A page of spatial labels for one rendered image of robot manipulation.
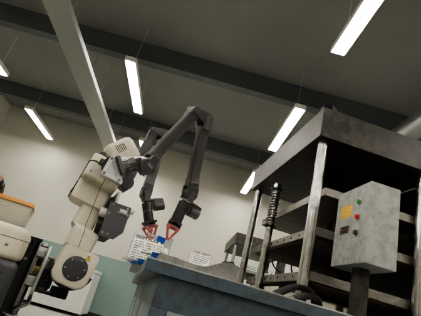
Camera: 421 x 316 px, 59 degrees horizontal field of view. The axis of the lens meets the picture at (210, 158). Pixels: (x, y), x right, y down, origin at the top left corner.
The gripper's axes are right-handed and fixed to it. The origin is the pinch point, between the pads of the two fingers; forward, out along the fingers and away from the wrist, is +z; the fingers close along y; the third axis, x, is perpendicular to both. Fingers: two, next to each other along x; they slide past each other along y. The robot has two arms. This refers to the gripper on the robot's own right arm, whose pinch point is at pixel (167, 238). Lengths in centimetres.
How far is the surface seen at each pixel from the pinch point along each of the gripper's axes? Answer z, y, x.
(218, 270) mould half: 3.6, -8.5, -27.6
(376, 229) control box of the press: -42, -27, -85
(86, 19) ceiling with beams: -261, 350, 241
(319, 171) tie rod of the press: -71, 12, -64
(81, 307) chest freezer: 167, 629, 67
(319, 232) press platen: -39, 14, -78
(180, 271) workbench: 10, -72, -4
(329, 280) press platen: -16, 11, -90
